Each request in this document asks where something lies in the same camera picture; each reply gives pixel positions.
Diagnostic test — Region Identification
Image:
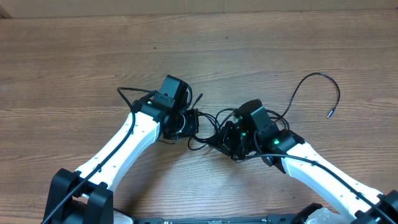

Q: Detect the black usb cable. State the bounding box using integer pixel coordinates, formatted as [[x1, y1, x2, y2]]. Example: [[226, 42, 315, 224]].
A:
[[187, 72, 341, 152]]

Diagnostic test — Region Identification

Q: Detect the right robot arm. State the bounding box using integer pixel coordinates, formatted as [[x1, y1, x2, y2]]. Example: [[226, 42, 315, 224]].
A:
[[209, 99, 397, 223]]

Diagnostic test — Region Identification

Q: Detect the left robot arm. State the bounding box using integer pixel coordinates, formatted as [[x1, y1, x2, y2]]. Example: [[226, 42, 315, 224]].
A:
[[42, 75, 198, 224]]

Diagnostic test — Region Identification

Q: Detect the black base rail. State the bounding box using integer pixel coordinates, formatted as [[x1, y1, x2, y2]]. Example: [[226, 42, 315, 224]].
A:
[[111, 203, 343, 224]]

